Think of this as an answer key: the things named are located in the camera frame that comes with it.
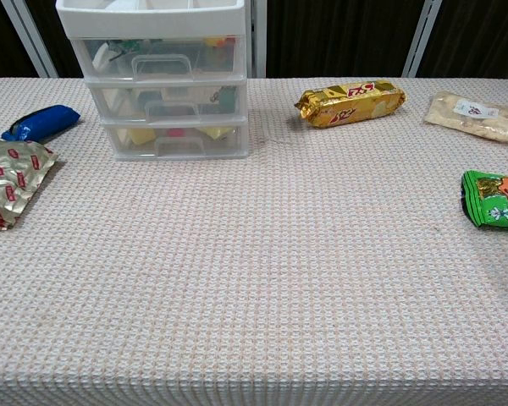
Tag clear drawer with toys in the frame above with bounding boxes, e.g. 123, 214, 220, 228
69, 35, 247, 82

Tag clear drawer with yellow sachets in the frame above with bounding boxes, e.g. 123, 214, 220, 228
102, 119, 251, 162

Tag clear plastic drawer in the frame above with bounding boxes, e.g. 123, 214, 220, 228
86, 79, 249, 124

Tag white plastic drawer cabinet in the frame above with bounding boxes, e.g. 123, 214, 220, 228
55, 0, 251, 162

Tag beige waffle tablecloth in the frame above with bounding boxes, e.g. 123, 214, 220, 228
0, 77, 508, 406

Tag yellow flat sachet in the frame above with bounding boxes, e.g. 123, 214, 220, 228
200, 125, 235, 141

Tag gold biscuit packet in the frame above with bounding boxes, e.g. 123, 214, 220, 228
295, 79, 407, 129

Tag black pleated curtain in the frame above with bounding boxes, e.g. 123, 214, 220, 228
0, 0, 40, 84
25, 0, 86, 79
265, 0, 429, 79
417, 0, 508, 80

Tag blue snack packet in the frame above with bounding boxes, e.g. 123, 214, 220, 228
1, 104, 81, 144

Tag clear bag beige snacks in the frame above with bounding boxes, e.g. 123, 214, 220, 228
422, 90, 508, 147

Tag gold foil packet red marks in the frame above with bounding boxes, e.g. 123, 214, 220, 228
0, 140, 59, 232

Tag green snack bag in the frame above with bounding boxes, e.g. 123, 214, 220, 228
461, 169, 508, 233

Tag white frame post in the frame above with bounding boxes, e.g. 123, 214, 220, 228
0, 0, 60, 79
401, 0, 444, 79
248, 0, 268, 80

